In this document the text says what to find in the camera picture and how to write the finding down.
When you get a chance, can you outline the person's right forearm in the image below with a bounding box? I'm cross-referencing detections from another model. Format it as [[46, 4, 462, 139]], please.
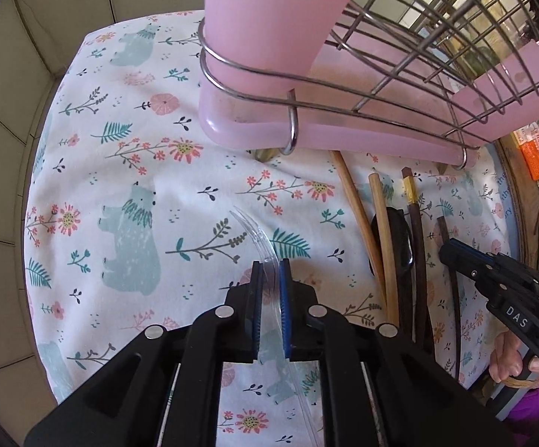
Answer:
[[507, 367, 539, 429]]

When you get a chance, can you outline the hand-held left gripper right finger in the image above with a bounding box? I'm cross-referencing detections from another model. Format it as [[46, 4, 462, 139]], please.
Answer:
[[279, 258, 515, 447]]

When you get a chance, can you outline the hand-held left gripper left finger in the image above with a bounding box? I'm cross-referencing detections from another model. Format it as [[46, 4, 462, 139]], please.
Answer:
[[23, 261, 265, 447]]

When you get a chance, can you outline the person's right hand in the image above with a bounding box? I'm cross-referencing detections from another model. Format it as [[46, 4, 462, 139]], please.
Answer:
[[489, 330, 539, 385]]

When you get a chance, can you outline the round wooden board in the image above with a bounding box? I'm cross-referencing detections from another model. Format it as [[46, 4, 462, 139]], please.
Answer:
[[495, 134, 539, 289]]

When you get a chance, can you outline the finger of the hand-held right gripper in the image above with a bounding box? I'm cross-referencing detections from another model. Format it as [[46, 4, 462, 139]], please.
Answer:
[[439, 238, 499, 290]]

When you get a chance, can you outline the pink plastic drip tray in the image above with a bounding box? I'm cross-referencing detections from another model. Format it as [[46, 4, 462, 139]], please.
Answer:
[[197, 23, 539, 171]]

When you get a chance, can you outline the dark chopstick with yellow band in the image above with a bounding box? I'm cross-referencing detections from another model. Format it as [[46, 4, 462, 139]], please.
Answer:
[[401, 166, 434, 355]]

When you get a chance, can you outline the orange packet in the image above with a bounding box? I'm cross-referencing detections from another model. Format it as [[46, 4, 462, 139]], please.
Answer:
[[512, 123, 539, 181]]

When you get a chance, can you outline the clear plastic lid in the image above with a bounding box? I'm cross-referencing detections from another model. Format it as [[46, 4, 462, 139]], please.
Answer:
[[230, 206, 321, 447]]

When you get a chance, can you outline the metal wire dish rack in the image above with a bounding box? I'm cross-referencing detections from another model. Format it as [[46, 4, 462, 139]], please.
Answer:
[[198, 0, 539, 171]]

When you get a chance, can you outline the black spoon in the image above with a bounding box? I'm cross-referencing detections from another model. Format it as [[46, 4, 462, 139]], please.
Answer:
[[369, 207, 416, 281]]

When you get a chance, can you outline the light wooden chopstick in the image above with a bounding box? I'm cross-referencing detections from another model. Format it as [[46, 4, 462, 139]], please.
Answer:
[[330, 150, 388, 310], [368, 172, 401, 327]]

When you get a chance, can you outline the floral bear print tablecloth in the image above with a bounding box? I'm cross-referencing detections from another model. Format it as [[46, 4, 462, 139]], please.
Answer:
[[25, 9, 515, 447]]

